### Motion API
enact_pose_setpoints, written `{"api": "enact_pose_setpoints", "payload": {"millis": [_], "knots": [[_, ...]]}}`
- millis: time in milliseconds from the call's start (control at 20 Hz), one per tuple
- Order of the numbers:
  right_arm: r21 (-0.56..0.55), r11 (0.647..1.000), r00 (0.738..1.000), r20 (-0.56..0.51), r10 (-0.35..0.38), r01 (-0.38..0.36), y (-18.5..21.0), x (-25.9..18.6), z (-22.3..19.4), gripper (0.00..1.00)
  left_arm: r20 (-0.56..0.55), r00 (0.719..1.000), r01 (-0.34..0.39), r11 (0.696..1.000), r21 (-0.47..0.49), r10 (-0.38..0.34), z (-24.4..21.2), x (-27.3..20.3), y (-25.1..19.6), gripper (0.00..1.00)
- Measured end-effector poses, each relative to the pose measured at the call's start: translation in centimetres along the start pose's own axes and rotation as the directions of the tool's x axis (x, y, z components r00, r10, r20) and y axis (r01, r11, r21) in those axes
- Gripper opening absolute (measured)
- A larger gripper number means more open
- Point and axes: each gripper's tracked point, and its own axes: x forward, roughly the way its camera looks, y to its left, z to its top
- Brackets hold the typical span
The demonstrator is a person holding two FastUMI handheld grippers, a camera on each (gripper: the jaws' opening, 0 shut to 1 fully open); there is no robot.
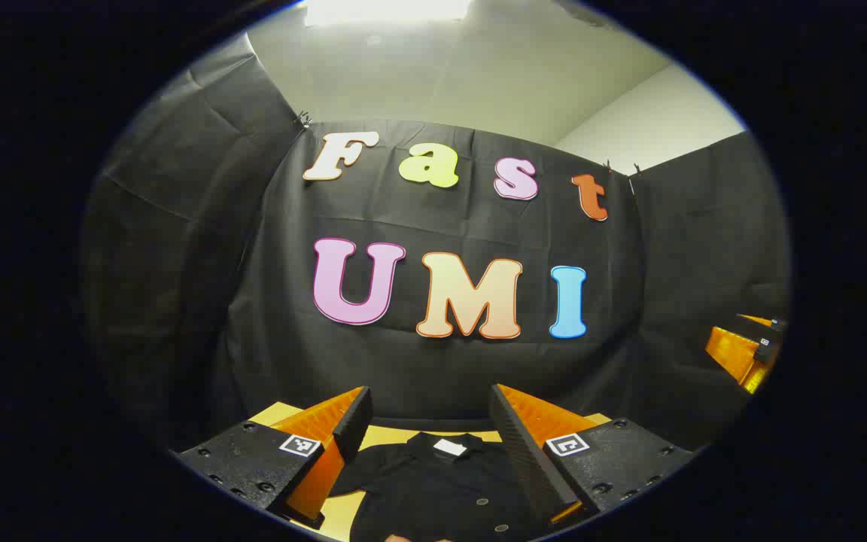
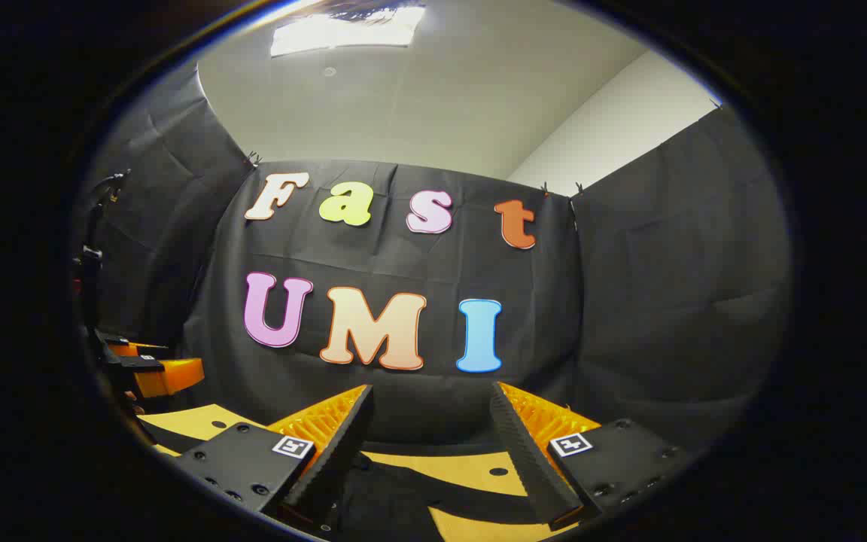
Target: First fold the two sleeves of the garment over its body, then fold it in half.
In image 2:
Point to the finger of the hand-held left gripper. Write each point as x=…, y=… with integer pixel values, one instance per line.
x=140, y=350
x=170, y=376

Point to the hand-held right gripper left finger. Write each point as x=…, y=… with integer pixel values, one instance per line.
x=332, y=467

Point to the black shirt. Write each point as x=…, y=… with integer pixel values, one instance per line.
x=403, y=497

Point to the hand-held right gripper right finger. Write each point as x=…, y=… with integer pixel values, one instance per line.
x=531, y=467

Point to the ceiling light panel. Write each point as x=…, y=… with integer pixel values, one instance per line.
x=343, y=34

